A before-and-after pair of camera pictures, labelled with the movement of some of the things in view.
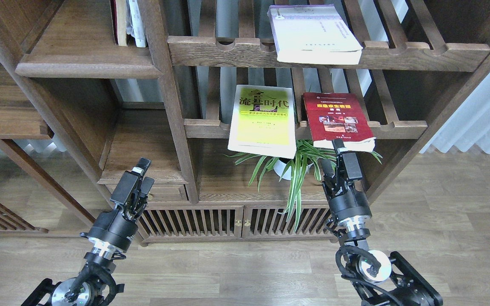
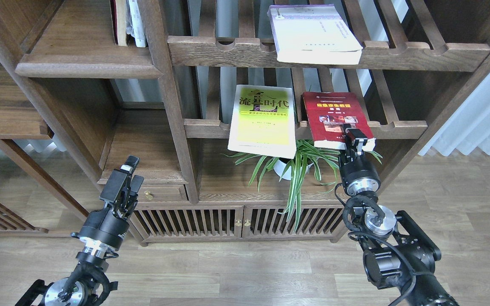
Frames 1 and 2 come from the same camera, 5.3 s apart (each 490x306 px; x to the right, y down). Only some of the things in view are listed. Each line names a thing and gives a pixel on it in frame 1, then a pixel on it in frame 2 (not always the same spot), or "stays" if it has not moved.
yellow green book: (262, 121) stays
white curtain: (488, 117) stays
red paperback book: (333, 116) stays
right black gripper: (350, 207) to (358, 177)
